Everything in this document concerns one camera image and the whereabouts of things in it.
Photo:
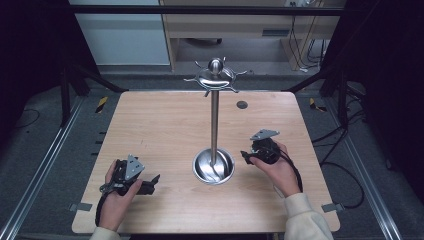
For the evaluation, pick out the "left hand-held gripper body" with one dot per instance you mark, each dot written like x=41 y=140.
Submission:
x=132 y=166

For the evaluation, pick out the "yellow black striped tape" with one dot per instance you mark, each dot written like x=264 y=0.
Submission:
x=102 y=104
x=315 y=105

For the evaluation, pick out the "black horizontal frame bar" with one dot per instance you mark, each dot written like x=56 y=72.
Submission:
x=200 y=10

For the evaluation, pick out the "person's right hand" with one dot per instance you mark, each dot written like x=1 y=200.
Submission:
x=281 y=173

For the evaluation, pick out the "black curtain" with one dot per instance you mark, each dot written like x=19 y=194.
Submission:
x=390 y=83
x=30 y=50

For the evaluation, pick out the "person's left hand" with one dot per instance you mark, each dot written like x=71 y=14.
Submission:
x=115 y=208

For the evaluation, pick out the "dark round table grommet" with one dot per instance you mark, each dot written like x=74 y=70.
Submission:
x=242 y=104

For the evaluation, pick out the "black metal frame stand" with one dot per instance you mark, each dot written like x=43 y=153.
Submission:
x=342 y=100
x=65 y=100

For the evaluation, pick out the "aluminium floor rail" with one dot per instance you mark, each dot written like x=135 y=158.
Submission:
x=40 y=173
x=366 y=180

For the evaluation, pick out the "grey table bracket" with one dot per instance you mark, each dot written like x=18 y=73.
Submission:
x=81 y=207
x=332 y=207

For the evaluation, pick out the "light wooden desk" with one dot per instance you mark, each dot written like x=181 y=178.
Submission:
x=233 y=26

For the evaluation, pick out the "stainless steel utensil rack stand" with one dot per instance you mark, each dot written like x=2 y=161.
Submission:
x=214 y=126

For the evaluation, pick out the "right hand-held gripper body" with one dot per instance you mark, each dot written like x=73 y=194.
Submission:
x=265 y=151

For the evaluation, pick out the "white cabinet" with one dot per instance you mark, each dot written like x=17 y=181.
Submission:
x=123 y=40

